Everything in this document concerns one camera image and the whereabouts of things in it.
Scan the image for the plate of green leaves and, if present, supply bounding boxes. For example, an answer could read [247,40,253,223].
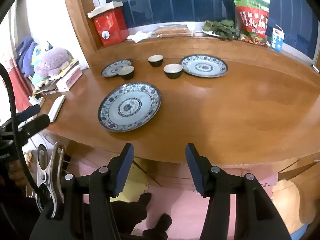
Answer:
[201,19,241,41]

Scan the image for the red patterned cloth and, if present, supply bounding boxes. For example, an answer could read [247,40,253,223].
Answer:
[0,37,33,117]

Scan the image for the pink and white box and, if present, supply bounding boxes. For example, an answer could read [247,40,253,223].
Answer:
[55,68,83,92]

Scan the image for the metal spring clamp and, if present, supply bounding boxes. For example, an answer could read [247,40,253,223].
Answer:
[36,142,65,221]

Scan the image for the medium blue patterned plate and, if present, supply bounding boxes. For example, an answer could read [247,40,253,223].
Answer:
[179,54,229,78]

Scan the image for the glass window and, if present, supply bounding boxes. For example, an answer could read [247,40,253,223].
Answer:
[100,0,319,59]

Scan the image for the black cable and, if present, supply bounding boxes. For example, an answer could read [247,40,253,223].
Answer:
[0,62,54,207]

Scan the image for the packaged brown biscuits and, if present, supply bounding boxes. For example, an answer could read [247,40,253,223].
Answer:
[155,24,194,38]

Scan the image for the blue clothing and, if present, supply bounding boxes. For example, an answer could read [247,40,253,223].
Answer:
[15,36,38,78]

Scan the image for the dark bowl with white inside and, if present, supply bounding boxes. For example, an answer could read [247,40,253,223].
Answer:
[163,63,183,79]
[147,55,164,68]
[118,66,135,81]

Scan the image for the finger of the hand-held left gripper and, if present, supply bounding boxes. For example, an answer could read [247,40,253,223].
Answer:
[14,104,42,122]
[17,114,50,144]

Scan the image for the white crumpled tissue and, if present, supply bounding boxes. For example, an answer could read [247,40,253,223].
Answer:
[126,30,152,43]

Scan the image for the wooden chair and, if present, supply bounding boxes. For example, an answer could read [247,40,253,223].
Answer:
[271,159,320,233]

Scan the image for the blue and white milk carton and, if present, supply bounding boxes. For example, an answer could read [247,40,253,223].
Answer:
[270,24,285,53]

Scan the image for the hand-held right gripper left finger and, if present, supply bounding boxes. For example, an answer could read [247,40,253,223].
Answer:
[30,143,135,240]

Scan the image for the small blue patterned plate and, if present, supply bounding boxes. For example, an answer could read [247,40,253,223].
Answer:
[101,59,133,78]

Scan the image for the large blue patterned plate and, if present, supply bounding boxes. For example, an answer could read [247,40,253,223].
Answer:
[97,81,162,133]

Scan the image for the red and green snack bag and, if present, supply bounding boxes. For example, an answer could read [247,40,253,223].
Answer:
[228,0,271,47]

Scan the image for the purple plush toy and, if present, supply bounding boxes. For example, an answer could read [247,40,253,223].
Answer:
[34,47,73,78]

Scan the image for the red box with white lid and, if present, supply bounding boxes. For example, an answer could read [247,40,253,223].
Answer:
[87,1,129,47]

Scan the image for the white remote control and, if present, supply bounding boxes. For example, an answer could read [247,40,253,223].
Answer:
[47,95,66,123]

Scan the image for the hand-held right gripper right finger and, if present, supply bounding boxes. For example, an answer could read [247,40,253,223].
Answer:
[185,143,292,240]

